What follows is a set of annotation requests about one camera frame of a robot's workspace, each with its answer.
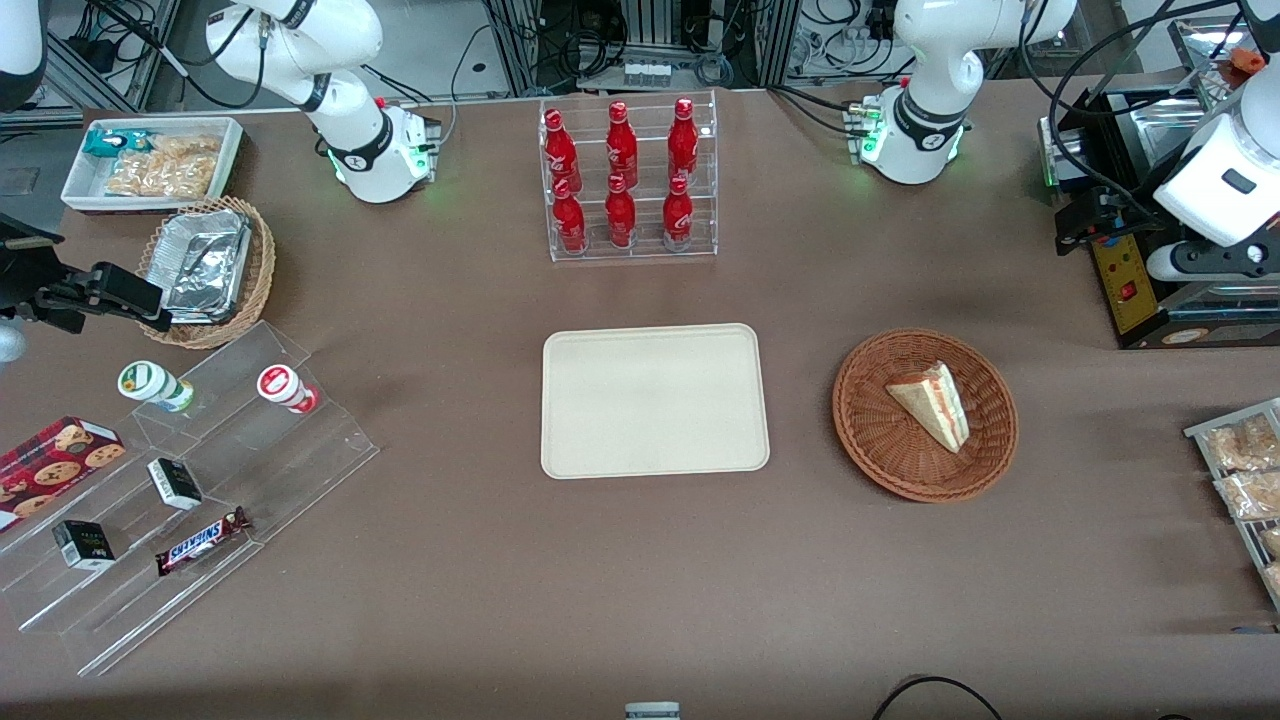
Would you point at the small black white box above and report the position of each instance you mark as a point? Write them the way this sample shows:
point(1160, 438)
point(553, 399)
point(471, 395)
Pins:
point(175, 483)

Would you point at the clear bag of pastry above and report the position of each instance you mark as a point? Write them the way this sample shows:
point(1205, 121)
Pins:
point(1245, 442)
point(1250, 495)

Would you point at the black hot food warmer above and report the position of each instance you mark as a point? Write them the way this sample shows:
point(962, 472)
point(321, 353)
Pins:
point(1140, 300)

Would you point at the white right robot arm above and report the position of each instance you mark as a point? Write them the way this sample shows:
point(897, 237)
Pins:
point(350, 130)

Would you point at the white rectangular plastic bin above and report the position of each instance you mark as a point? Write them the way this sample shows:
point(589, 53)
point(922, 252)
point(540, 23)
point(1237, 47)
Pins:
point(85, 190)

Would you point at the tray of packaged snacks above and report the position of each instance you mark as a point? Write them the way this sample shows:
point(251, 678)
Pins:
point(1200, 432)

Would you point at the steel warmer pan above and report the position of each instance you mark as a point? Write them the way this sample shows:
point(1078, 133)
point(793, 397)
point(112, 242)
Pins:
point(1150, 130)

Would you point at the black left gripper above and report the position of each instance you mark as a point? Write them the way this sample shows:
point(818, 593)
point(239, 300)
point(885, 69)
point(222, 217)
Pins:
point(1122, 207)

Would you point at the red chocolate cookie box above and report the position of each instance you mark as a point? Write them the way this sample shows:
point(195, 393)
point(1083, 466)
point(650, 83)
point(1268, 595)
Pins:
point(55, 462)

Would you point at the triangular sandwich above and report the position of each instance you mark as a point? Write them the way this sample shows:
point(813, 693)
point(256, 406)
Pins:
point(935, 405)

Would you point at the beige plastic tray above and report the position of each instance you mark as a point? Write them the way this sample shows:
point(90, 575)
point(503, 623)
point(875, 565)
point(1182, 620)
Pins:
point(655, 400)

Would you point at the clear acrylic bottle rack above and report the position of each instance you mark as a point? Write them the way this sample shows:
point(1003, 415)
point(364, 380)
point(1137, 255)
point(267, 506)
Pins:
point(645, 150)

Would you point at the red cola bottle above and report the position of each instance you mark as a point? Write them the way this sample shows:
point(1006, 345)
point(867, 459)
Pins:
point(678, 218)
point(560, 150)
point(620, 215)
point(570, 222)
point(621, 145)
point(683, 140)

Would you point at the small grey device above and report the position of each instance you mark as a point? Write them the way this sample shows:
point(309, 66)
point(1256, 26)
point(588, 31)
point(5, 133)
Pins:
point(652, 711)

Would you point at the aluminium foil tray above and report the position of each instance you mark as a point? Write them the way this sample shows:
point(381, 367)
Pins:
point(205, 265)

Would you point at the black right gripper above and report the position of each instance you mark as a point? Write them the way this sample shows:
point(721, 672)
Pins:
point(18, 273)

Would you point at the small black green box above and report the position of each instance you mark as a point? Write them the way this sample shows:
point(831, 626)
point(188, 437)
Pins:
point(83, 545)

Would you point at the red sausage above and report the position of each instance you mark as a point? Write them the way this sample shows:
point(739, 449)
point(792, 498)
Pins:
point(1248, 62)

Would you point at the Snickers chocolate bar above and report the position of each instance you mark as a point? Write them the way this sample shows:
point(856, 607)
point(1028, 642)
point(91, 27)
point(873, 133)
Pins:
point(200, 541)

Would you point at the teal snack packet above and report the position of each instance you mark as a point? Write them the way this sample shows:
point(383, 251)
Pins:
point(110, 143)

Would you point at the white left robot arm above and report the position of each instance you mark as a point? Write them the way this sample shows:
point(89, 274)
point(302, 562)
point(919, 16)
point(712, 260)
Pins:
point(930, 110)

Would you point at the green lidded yogurt cup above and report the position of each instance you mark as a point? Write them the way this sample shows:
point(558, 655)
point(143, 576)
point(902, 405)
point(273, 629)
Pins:
point(150, 383)

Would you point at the brown round wicker basket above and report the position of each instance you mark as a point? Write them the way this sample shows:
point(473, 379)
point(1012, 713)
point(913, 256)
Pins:
point(900, 450)

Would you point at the aluminium frame equipment rack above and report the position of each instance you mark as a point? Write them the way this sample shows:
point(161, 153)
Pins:
point(650, 40)

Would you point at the red lidded yogurt cup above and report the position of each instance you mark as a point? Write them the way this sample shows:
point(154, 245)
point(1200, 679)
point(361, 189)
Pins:
point(282, 386)

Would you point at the clear bag of crackers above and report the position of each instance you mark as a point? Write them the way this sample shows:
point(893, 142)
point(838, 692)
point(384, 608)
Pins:
point(170, 168)

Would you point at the clear acrylic stepped display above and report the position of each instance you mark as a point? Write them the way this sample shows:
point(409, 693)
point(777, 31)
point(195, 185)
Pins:
point(250, 470)

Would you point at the light oval wicker basket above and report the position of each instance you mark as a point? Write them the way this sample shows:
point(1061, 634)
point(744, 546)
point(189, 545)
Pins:
point(262, 265)

